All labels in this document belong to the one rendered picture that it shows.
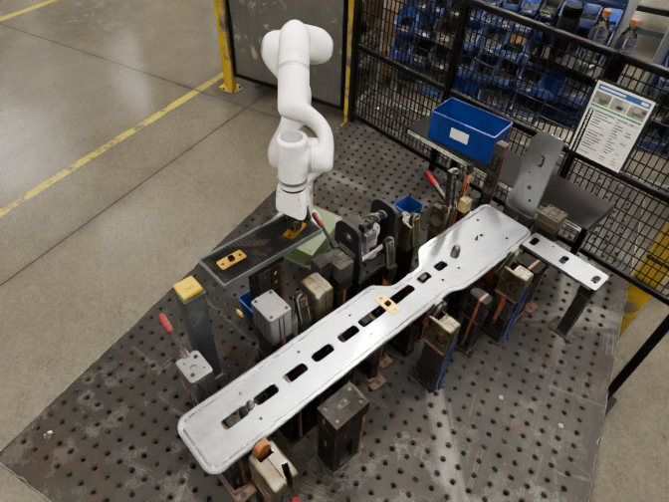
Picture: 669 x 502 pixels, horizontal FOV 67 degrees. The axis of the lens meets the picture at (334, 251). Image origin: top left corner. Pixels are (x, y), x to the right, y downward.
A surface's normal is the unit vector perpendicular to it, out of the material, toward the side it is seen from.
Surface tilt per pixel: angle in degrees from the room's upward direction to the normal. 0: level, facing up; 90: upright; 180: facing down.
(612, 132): 90
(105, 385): 0
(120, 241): 0
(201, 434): 0
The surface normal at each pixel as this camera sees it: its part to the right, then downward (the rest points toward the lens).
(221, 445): 0.04, -0.70
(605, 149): -0.74, 0.46
